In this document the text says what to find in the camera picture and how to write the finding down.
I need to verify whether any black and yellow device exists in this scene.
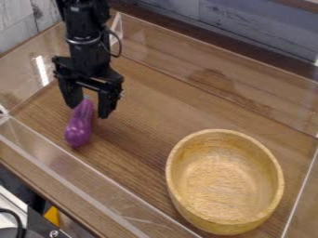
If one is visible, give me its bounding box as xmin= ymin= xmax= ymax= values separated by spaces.
xmin=0 ymin=185 xmax=72 ymax=238

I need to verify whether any brown wooden bowl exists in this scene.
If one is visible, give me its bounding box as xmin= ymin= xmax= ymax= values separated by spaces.
xmin=166 ymin=129 xmax=285 ymax=235

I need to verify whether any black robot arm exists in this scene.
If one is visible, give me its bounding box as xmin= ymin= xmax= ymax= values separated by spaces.
xmin=52 ymin=0 xmax=124 ymax=119

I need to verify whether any black cable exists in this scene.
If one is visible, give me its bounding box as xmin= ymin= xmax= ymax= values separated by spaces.
xmin=0 ymin=207 xmax=28 ymax=238

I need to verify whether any purple toy eggplant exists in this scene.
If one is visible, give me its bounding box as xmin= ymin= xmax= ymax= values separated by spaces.
xmin=64 ymin=98 xmax=93 ymax=147

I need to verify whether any clear acrylic tray enclosure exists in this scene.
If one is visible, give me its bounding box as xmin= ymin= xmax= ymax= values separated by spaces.
xmin=0 ymin=16 xmax=318 ymax=238

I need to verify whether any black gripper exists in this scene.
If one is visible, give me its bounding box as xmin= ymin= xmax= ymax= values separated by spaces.
xmin=52 ymin=36 xmax=123 ymax=119

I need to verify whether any clear acrylic corner bracket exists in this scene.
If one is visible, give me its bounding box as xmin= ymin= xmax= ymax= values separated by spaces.
xmin=109 ymin=12 xmax=123 ymax=45

